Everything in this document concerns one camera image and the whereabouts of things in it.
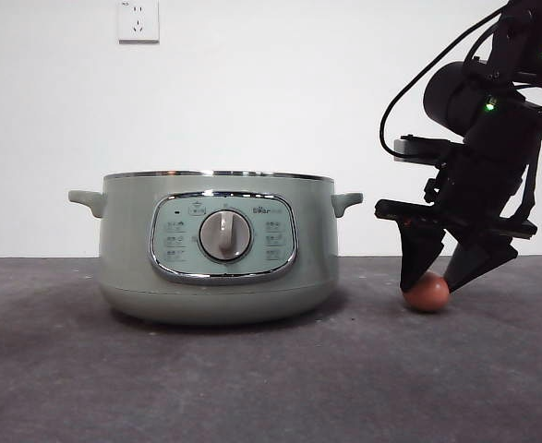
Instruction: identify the black cable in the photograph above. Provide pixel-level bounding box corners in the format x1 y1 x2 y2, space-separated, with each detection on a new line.
379 7 505 157

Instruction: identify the pale green electric pot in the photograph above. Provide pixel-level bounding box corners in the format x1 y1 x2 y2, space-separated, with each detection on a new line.
66 169 364 327

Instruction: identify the white wall socket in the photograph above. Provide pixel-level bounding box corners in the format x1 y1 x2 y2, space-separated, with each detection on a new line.
117 0 161 45

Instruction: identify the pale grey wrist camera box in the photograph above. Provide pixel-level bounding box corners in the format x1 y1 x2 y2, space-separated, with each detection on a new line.
391 134 457 164

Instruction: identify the brown egg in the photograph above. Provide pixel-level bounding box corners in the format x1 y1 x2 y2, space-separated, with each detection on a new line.
402 270 451 314

